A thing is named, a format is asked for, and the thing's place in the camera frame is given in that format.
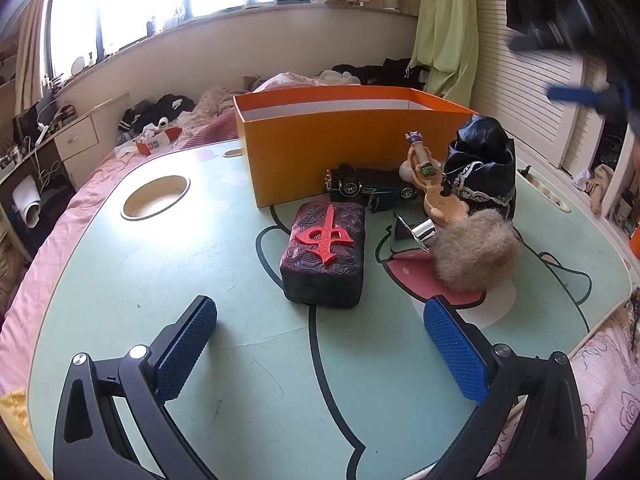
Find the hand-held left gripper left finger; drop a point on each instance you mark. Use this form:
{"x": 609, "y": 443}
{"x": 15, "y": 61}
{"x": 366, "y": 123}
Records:
{"x": 187, "y": 345}

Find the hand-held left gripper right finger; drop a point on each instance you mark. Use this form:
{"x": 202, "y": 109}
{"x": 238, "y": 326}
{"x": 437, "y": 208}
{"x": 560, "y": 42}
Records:
{"x": 457, "y": 355}

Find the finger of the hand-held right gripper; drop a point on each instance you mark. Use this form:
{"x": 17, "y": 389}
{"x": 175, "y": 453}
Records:
{"x": 530, "y": 41}
{"x": 570, "y": 94}

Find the beige fur pompom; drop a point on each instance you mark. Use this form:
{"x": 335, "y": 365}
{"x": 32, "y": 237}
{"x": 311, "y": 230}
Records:
{"x": 475, "y": 250}

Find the black cloth pouch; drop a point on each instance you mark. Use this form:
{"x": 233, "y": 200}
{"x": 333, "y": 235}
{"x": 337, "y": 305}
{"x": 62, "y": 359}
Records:
{"x": 480, "y": 160}

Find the silver metal funnel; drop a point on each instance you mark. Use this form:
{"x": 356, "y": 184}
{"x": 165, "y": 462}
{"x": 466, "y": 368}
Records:
{"x": 422, "y": 232}

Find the beige doll figurine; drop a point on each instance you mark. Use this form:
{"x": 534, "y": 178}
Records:
{"x": 440, "y": 205}

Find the dark red patterned box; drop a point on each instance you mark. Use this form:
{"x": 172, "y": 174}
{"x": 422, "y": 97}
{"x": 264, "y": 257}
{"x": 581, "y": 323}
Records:
{"x": 325, "y": 260}

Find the green toy car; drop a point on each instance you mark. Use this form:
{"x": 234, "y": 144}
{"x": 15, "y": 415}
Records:
{"x": 370, "y": 187}

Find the orange cardboard box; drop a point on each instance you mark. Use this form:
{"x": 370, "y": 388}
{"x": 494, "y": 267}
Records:
{"x": 325, "y": 155}

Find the green cartoon desktop table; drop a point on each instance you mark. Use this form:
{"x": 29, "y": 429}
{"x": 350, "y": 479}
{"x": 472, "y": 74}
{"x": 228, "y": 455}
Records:
{"x": 175, "y": 260}

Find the white louvered wardrobe door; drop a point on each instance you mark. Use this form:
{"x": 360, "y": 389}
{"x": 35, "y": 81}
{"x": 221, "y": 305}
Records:
{"x": 525, "y": 90}

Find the light green hanging garment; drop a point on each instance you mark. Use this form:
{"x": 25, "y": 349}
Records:
{"x": 445, "y": 25}

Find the beige plush cloth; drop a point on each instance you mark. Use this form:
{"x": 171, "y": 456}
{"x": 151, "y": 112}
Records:
{"x": 601, "y": 182}

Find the pink rose print cloth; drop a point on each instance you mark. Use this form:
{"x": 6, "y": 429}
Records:
{"x": 600, "y": 385}

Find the pile of black clothes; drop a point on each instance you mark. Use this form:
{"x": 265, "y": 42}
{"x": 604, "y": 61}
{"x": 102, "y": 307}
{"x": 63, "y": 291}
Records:
{"x": 380, "y": 72}

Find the yellow cloth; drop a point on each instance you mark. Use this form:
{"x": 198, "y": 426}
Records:
{"x": 15, "y": 420}

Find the white garment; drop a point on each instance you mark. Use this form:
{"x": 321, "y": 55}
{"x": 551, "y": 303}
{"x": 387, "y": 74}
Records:
{"x": 340, "y": 77}

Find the red white tissue box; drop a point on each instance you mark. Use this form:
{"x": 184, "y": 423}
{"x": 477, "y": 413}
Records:
{"x": 160, "y": 142}

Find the white paper roll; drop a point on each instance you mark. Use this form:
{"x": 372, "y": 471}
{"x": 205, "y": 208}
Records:
{"x": 27, "y": 202}

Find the maroon ribbed pillow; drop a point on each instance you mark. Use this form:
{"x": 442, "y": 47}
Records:
{"x": 215, "y": 132}

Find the white drawer cabinet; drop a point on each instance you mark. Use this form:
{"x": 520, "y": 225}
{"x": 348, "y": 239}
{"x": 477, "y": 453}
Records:
{"x": 75, "y": 137}

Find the black white striped clothes pile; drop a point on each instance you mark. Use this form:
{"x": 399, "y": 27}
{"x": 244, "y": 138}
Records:
{"x": 160, "y": 105}

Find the beige fleece garment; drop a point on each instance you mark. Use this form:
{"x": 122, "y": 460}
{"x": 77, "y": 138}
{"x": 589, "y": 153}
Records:
{"x": 215, "y": 100}

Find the cluttered white desk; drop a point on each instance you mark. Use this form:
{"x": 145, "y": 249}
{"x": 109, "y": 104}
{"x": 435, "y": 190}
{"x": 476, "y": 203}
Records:
{"x": 30, "y": 155}

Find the pink floral quilt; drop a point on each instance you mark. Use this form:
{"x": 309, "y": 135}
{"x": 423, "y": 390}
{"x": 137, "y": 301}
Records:
{"x": 285, "y": 80}

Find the small round mirror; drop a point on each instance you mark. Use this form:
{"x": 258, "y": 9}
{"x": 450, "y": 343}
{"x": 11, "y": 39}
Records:
{"x": 77, "y": 65}

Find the large window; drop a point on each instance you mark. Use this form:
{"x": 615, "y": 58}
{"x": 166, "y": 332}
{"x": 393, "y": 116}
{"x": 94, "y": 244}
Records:
{"x": 150, "y": 5}

